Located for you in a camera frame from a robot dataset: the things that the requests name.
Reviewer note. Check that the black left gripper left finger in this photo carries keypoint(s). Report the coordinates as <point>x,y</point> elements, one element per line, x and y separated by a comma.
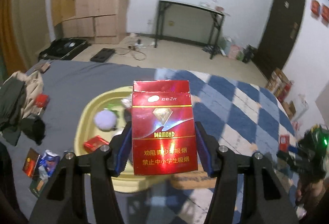
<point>63,197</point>

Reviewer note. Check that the black folding table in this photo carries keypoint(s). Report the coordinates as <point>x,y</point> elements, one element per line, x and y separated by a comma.
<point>185,22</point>

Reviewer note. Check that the red box on bed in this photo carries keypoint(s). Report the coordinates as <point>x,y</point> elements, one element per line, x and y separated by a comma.
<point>41,103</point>

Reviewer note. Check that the blue snack bag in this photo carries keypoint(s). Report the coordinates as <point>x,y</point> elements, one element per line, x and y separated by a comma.
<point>47,164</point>

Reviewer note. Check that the grey bed sheet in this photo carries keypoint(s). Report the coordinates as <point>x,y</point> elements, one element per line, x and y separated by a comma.
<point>71,85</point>

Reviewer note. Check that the red orange booklet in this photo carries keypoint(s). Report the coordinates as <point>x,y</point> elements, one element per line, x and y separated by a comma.
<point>30,162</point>

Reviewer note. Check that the blue white checkered rug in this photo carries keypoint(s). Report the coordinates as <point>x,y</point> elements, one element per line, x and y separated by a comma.
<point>245,117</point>

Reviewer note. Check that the small red cigarette pack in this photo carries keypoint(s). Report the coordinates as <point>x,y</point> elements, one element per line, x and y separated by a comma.
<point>94,143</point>

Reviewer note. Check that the red fire extinguisher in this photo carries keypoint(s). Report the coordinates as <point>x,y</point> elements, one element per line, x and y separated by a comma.
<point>285,91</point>

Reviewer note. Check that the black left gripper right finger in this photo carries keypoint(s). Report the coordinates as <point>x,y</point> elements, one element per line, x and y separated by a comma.
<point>264,198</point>

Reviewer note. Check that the yellow plastic tray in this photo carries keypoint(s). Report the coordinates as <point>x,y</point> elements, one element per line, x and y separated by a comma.
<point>127,182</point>

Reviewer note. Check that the pile of clothes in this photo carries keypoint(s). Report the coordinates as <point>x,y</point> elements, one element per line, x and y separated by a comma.
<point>18,107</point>

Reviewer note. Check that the dark brown door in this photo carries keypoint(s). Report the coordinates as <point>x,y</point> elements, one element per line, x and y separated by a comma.
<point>279,36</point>

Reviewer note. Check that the red Diamond cigarette pack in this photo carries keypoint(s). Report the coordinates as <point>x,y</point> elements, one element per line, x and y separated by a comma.
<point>163,130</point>

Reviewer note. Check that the black suitcase on floor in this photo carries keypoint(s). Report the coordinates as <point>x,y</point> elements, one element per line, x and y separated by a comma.
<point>64,49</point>

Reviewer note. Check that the red wall decoration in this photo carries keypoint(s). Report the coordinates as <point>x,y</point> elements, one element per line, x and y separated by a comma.
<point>315,9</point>
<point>325,15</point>

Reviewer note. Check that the white round puff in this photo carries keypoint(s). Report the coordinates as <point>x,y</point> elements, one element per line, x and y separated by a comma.
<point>105,120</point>

